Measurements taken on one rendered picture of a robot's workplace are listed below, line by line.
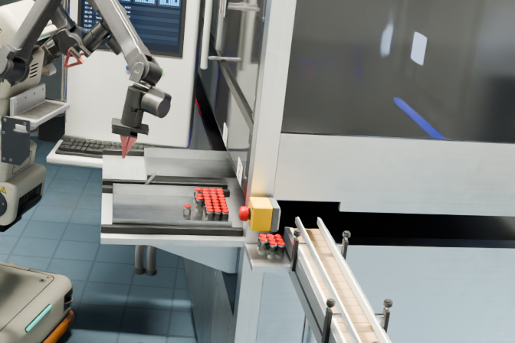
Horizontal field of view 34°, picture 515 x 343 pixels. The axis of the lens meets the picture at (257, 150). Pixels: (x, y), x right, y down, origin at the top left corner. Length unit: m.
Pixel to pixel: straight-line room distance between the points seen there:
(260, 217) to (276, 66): 0.40
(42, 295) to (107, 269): 0.83
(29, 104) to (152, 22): 0.59
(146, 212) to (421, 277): 0.84
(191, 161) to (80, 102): 0.58
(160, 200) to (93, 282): 1.40
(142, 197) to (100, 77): 0.77
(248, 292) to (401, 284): 0.46
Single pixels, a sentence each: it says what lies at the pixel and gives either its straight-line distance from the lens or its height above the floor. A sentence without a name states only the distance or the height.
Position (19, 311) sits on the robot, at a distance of 3.17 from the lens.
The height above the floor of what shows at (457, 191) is 1.06.
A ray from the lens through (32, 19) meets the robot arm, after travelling 2.55.
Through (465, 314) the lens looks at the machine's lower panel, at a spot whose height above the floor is 0.65.
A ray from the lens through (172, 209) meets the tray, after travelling 2.52.
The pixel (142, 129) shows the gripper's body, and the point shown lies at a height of 1.17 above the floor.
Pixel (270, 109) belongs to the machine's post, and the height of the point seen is 1.28.
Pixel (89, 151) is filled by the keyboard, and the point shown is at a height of 0.83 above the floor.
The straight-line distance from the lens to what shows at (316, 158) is 2.29.
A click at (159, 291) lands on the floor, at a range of 3.87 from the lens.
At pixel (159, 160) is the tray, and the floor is 0.88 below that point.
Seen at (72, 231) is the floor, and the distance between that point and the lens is 4.40.
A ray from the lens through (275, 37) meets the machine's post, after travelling 2.17.
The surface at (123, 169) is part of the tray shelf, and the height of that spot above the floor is 0.88.
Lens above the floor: 1.90
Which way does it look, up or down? 19 degrees down
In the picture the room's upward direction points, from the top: 6 degrees clockwise
